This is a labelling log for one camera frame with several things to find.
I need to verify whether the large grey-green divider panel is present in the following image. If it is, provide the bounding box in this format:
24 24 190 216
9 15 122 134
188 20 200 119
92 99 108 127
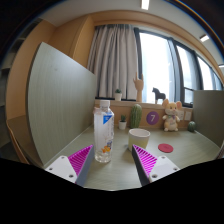
27 41 98 167

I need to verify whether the dark-framed window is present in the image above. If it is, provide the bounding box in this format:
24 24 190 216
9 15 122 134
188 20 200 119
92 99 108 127
134 27 224 108

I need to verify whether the tall green cactus ornament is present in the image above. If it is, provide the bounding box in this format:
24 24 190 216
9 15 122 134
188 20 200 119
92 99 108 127
129 103 143 130

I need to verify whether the white and yellow cup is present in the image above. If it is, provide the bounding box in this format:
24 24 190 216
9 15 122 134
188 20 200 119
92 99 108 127
127 128 151 153

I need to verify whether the small plant in white pot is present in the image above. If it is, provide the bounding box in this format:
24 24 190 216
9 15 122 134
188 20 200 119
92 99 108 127
113 88 124 102
118 114 128 131

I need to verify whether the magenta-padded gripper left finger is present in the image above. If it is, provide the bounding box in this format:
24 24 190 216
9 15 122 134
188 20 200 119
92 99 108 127
44 143 96 187

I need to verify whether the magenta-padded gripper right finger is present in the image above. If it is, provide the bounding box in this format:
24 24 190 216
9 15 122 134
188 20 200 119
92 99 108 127
131 143 181 187

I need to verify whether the grey curtain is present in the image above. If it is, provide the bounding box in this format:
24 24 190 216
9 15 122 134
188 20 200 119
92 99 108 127
87 23 139 100

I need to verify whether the wooden hand model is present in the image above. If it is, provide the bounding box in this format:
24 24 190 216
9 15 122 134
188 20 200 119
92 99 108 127
132 72 145 103

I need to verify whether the black horse figurine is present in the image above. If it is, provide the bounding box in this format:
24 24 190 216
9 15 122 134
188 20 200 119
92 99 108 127
151 87 167 105

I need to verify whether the flat round red coaster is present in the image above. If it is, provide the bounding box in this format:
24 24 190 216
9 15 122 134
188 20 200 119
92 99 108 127
157 143 175 154

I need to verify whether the clear plastic water bottle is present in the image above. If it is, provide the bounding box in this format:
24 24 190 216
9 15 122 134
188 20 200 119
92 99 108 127
92 99 115 164

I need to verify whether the round purple number sign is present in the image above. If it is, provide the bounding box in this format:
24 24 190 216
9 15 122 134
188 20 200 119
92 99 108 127
145 110 160 126

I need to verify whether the small round green cactus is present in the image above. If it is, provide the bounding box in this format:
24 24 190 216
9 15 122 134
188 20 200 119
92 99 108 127
186 120 197 133

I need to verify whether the plush mouse toy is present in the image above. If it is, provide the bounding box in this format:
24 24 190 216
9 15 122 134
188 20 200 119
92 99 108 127
161 99 183 133

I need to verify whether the small grey-green divider panel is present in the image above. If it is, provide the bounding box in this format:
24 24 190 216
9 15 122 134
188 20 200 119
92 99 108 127
193 89 224 148

